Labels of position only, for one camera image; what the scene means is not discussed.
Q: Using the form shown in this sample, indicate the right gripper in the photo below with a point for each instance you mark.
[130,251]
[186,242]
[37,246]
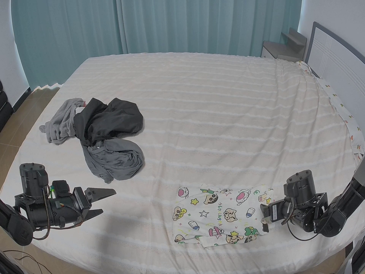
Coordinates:
[281,213]

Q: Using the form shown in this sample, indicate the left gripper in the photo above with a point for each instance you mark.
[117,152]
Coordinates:
[68,211]

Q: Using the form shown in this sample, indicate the white printed pyjama top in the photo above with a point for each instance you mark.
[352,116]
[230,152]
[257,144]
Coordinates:
[216,215]

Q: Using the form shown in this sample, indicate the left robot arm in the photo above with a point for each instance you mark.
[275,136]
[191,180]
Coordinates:
[32,181]

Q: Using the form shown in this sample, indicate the dark grey garment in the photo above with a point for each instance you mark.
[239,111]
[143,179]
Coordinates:
[122,161]

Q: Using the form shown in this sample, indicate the black garment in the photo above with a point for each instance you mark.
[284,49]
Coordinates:
[119,118]

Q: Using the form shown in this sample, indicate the light grey garment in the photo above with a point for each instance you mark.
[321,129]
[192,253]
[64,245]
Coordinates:
[61,121]

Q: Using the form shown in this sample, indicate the bed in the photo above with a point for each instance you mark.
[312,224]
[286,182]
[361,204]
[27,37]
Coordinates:
[214,101]

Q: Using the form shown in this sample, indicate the grey bedside table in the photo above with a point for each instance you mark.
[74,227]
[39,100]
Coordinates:
[281,48]

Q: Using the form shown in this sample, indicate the blue-green curtain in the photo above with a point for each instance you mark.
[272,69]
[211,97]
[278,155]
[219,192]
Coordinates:
[68,30]
[205,16]

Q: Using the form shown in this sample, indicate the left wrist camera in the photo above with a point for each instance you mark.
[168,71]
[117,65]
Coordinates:
[60,189]

